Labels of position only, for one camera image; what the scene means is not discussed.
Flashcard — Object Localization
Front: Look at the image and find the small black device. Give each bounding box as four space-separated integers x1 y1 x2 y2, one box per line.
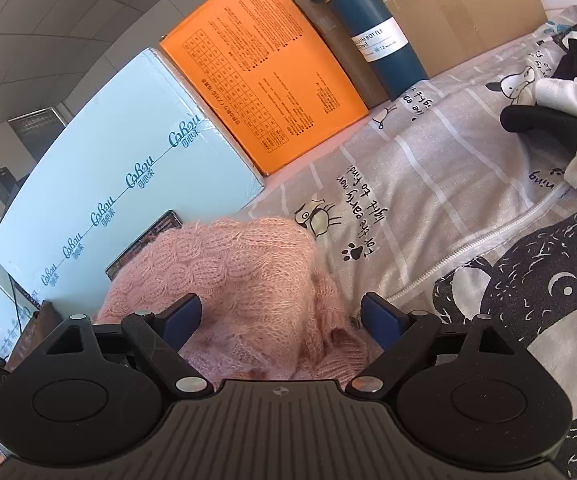
0 164 22 201

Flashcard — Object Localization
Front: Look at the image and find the black rounded bar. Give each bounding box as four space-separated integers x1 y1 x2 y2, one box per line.
499 104 577 136

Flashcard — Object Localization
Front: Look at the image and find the pink knitted sweater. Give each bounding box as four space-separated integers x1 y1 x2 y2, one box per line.
96 217 369 393

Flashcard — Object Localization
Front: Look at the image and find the brown taped cardboard box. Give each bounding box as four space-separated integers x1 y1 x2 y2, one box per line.
268 0 549 108

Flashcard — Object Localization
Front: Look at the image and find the orange carton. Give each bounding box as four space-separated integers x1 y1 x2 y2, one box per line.
159 0 371 177

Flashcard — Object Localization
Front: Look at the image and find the smartphone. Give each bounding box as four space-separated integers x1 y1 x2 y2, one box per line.
104 210 184 283

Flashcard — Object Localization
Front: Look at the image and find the dark blue vacuum bottle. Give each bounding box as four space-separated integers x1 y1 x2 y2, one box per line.
306 0 429 102

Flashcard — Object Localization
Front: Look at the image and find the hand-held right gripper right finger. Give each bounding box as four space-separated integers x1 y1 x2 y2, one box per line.
346 292 519 403

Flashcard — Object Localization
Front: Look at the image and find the grey striped printed bedsheet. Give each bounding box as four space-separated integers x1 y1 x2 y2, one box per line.
246 0 577 376

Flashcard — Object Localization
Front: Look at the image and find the panda print white cloth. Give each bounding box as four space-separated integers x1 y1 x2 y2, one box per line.
389 190 577 480

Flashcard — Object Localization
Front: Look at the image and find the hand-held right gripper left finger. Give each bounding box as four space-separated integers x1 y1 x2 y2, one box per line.
43 294 214 405

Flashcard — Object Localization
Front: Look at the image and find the light blue carton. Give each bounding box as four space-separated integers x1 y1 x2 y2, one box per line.
0 47 266 311

